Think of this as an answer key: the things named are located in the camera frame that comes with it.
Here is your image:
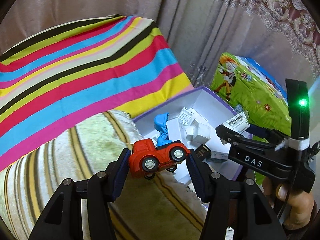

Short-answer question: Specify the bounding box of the purple box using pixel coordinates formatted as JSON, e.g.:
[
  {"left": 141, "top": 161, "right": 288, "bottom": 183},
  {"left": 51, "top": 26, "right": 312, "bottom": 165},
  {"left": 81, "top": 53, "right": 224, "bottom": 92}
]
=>
[{"left": 132, "top": 86, "right": 254, "bottom": 208}]

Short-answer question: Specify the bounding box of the blue and white medicine box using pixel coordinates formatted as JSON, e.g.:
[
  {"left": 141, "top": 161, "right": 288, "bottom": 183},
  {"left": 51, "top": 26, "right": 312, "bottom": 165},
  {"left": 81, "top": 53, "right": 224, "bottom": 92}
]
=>
[{"left": 210, "top": 151, "right": 229, "bottom": 163}]

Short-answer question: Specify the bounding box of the black box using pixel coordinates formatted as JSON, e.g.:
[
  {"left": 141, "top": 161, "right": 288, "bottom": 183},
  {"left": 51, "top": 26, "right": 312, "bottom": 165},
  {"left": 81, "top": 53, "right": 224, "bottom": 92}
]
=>
[{"left": 195, "top": 145, "right": 210, "bottom": 159}]

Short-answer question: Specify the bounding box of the small white barcode box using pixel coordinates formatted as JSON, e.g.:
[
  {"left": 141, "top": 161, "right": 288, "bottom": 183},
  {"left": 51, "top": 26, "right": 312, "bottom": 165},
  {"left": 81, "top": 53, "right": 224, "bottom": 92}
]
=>
[{"left": 178, "top": 107, "right": 197, "bottom": 124}]

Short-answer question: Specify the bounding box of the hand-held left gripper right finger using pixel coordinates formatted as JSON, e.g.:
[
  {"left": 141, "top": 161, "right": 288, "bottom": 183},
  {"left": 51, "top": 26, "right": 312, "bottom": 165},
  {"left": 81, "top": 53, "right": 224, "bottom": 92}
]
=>
[{"left": 185, "top": 149, "right": 288, "bottom": 240}]

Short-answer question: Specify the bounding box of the green cartoon printed box lid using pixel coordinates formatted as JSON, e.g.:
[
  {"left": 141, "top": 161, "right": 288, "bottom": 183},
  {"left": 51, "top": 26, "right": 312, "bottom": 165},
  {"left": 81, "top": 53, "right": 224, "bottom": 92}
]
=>
[{"left": 210, "top": 52, "right": 292, "bottom": 135}]

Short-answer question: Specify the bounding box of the red toy truck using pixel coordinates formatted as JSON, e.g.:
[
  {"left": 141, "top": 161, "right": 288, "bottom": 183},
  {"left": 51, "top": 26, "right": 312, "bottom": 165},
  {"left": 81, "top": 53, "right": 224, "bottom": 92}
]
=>
[{"left": 129, "top": 113, "right": 191, "bottom": 180}]

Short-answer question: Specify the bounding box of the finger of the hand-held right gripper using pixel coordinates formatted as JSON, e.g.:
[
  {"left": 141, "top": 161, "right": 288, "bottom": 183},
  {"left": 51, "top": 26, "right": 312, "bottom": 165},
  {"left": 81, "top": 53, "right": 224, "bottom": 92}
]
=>
[
  {"left": 216, "top": 124, "right": 250, "bottom": 147},
  {"left": 247, "top": 126, "right": 277, "bottom": 139}
]

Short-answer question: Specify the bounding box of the colourful striped cloth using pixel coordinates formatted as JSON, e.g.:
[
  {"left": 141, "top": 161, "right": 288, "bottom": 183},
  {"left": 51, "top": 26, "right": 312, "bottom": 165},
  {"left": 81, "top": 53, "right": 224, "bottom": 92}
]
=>
[{"left": 0, "top": 15, "right": 194, "bottom": 173}]

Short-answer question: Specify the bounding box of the white green printed box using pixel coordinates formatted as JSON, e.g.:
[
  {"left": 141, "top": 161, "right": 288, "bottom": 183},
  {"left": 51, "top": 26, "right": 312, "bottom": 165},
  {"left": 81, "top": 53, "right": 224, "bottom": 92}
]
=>
[{"left": 223, "top": 114, "right": 250, "bottom": 133}]

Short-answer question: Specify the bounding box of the maroon patterned curtain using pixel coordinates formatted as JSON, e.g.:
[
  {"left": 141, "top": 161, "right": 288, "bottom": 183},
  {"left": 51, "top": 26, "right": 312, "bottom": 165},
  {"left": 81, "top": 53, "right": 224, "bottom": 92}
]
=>
[{"left": 215, "top": 0, "right": 320, "bottom": 78}]

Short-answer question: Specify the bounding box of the beige striped plush cushion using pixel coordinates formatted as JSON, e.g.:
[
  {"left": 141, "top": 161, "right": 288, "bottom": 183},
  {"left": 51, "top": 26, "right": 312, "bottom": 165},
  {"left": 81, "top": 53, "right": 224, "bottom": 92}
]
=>
[{"left": 0, "top": 110, "right": 208, "bottom": 240}]

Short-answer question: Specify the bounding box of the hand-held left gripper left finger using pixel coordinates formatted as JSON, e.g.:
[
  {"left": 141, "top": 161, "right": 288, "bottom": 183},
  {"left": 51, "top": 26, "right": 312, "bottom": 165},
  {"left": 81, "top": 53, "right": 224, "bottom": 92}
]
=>
[{"left": 29, "top": 149, "right": 132, "bottom": 240}]

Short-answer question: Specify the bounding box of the person's right hand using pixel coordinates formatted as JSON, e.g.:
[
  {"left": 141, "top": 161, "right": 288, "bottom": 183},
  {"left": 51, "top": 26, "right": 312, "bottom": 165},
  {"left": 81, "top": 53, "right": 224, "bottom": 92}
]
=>
[{"left": 262, "top": 176, "right": 315, "bottom": 230}]

